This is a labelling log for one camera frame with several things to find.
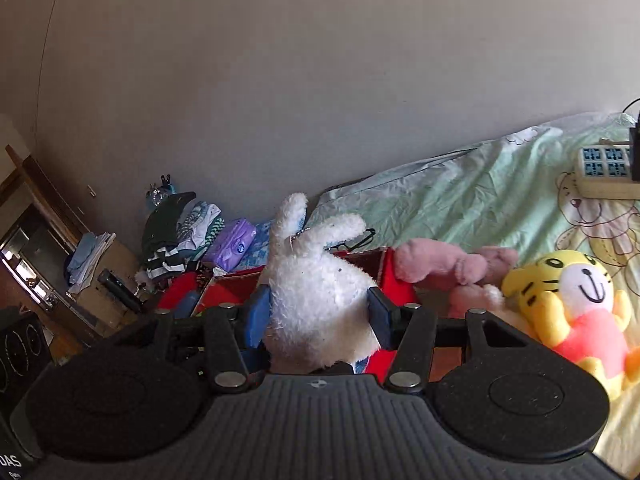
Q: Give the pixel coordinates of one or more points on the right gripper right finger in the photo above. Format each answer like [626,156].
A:
[409,331]

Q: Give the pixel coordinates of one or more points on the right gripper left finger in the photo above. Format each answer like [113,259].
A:
[237,359]

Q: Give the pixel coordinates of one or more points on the pink plush toy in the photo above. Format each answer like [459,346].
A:
[471,280]

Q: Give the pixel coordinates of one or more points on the white rabbit plush toy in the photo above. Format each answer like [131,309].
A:
[318,302]

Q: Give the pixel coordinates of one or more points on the yellow tiger plush toy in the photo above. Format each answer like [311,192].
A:
[570,302]

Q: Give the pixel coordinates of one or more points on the red cardboard box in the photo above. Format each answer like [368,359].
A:
[234,289]

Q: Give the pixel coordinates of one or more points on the blue checkered cloth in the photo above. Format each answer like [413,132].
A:
[257,254]

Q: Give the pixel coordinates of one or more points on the wooden cabinet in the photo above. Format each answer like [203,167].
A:
[41,266]

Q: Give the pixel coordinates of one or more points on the purple tissue pack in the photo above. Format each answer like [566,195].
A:
[230,245]

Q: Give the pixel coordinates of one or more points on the pile of folded clothes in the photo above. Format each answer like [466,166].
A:
[179,231]

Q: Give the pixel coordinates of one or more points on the cartoon bear bed sheet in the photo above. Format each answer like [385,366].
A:
[499,192]

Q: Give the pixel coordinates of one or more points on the white power strip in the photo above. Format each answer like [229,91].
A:
[605,171]

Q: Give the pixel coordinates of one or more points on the black charger plug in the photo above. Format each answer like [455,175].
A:
[634,154]

